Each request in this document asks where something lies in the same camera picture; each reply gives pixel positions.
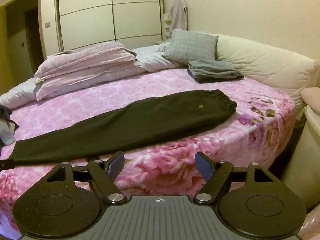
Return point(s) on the grey striped garment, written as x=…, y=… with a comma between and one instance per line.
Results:
x=8, y=127

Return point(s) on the white bedside bin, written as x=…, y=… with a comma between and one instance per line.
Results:
x=302, y=172

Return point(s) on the grey square cushion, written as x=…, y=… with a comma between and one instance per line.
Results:
x=186, y=46

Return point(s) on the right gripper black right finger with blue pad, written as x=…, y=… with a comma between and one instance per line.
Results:
x=216, y=176

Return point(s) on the folded pink duvet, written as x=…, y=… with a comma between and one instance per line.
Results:
x=71, y=67

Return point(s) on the folded grey clothes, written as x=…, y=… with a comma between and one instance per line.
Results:
x=208, y=71

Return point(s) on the wooden bedroom door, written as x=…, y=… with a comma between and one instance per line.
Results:
x=22, y=41

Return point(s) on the pale pink hanging garment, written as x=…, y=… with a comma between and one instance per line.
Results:
x=179, y=15

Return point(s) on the cream padded headboard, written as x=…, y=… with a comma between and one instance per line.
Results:
x=278, y=68

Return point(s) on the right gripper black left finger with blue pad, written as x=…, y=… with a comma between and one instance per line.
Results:
x=103, y=175

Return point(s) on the grey striped quilt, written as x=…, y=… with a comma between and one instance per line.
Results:
x=150, y=59

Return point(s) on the white sliding wardrobe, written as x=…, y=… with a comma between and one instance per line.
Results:
x=133, y=23

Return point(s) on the black trousers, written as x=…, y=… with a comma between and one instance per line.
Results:
x=142, y=123

